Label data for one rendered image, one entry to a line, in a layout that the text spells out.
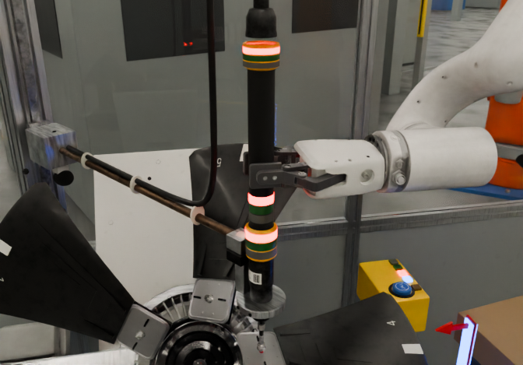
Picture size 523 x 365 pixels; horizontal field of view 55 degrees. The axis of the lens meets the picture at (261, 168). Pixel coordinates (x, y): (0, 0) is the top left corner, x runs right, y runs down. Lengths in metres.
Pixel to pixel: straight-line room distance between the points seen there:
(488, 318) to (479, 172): 0.59
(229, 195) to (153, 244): 0.26
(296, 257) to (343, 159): 0.97
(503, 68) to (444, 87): 0.10
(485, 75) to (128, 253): 0.70
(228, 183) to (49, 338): 0.40
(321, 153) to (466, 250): 1.24
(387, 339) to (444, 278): 1.00
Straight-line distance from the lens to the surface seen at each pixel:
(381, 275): 1.21
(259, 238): 0.67
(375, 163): 0.65
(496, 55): 0.72
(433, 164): 0.69
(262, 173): 0.62
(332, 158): 0.63
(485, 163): 0.73
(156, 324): 0.78
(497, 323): 1.26
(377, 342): 0.86
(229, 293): 0.78
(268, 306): 0.73
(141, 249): 1.03
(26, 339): 0.97
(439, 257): 1.79
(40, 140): 1.14
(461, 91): 0.78
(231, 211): 0.81
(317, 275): 1.64
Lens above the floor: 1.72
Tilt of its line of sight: 22 degrees down
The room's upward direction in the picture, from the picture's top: straight up
